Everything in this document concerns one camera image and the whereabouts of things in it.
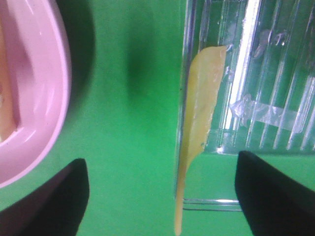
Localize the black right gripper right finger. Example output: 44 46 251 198
235 151 315 236

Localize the pink round plate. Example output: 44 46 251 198
0 0 71 187

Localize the yellow cheese slice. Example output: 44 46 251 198
174 46 226 236

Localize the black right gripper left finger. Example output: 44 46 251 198
0 158 89 236

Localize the green tablecloth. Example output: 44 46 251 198
0 0 315 236

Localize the toast bread slice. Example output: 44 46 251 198
0 24 17 142

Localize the right clear plastic tray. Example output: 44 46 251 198
176 0 315 212

